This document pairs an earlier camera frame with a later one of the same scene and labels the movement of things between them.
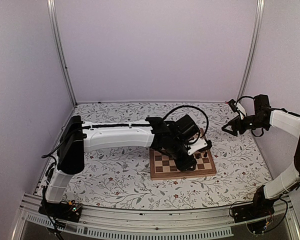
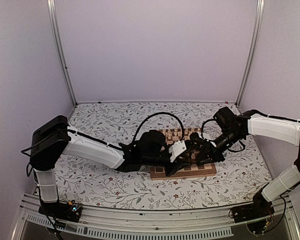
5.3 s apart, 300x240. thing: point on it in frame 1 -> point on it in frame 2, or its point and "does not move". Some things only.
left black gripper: x=185 y=166 -> x=168 y=172
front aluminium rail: x=206 y=222 does not move
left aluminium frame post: x=51 y=8 does not move
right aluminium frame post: x=255 y=46 does not move
